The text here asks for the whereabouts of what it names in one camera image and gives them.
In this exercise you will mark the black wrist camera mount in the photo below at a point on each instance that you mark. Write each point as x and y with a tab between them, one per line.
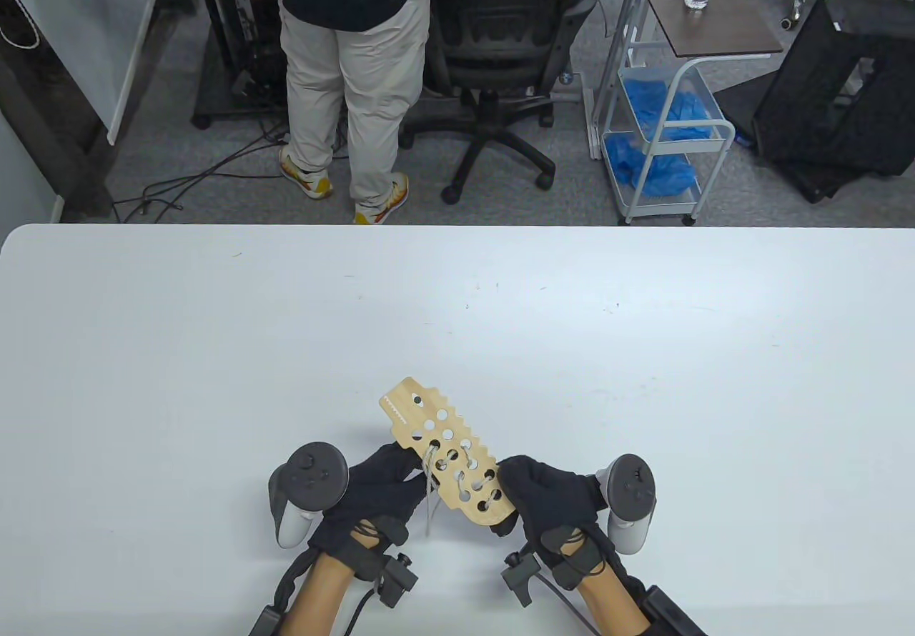
397	582
518	575

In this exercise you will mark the blue plastic bag pile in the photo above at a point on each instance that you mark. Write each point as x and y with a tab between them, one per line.
650	164
672	111

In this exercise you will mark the person's right hand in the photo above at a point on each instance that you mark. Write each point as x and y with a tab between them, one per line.
550	493

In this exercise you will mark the black office chair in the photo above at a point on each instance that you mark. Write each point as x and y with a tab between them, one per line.
500	21

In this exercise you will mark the white panel board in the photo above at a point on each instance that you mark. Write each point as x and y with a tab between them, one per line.
86	21

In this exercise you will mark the person's right forearm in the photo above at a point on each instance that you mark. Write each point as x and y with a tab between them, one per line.
615	600

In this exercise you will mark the black rolling platform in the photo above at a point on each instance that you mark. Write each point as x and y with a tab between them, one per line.
214	103

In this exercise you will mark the white rolling cart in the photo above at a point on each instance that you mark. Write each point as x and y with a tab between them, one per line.
715	157

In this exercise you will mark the wooden crocodile lacing toy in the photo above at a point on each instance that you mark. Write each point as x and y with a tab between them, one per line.
407	396

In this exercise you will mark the black mesh frame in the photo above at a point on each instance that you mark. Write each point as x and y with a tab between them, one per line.
808	93

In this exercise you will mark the dark wooden desk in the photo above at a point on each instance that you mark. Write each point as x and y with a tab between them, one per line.
43	128

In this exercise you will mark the black flat board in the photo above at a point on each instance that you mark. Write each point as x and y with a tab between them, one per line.
743	103

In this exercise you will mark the person's left hand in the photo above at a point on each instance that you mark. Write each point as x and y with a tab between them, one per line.
379	486

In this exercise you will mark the person's left forearm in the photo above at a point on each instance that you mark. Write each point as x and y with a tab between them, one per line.
318	593

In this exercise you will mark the grey white handheld controller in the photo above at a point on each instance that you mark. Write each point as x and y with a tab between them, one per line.
629	482
314	475

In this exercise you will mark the black computer tower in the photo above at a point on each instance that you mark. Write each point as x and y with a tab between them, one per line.
239	28

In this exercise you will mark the brown top side table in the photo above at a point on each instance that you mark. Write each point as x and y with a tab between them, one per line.
715	21

